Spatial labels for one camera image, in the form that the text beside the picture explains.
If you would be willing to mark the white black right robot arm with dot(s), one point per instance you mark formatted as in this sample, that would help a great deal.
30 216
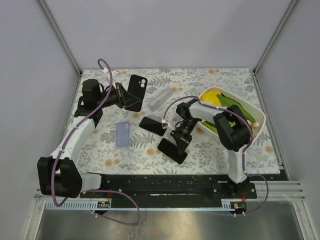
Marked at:
233 131

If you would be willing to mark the black phone case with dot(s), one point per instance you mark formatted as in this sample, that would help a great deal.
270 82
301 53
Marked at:
137 86

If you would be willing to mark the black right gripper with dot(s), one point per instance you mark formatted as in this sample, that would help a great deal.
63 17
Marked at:
180 137

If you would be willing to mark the lilac phone case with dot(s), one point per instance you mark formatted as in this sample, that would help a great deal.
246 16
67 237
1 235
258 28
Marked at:
122 135

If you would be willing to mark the floral tablecloth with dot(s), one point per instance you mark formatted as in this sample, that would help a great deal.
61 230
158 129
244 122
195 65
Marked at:
205 155

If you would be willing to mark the aluminium rail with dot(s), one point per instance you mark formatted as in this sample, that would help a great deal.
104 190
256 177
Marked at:
279 191

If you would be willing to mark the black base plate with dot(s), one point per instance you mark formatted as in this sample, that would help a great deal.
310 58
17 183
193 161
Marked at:
171 190

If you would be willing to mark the black phone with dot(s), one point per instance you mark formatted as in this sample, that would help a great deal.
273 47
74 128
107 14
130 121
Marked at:
171 151

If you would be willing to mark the black smartphone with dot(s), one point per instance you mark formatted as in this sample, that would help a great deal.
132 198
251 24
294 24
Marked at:
152 126

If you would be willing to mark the toy mushroom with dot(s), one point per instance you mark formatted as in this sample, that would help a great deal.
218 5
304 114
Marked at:
255 125

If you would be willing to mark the clear acrylic block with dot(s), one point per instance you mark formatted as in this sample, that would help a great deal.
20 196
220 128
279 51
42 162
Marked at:
160 99

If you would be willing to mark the yellow toy vegetable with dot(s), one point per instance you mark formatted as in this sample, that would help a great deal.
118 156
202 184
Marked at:
211 97

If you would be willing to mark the white oval basket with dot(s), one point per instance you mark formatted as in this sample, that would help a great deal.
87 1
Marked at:
256 114

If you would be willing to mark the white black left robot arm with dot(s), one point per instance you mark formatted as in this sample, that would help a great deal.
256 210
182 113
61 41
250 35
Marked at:
58 175

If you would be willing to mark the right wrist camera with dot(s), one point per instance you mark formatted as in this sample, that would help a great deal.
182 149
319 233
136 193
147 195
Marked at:
166 124

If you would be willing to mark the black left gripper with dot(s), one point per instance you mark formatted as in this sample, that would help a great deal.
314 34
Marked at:
120 95

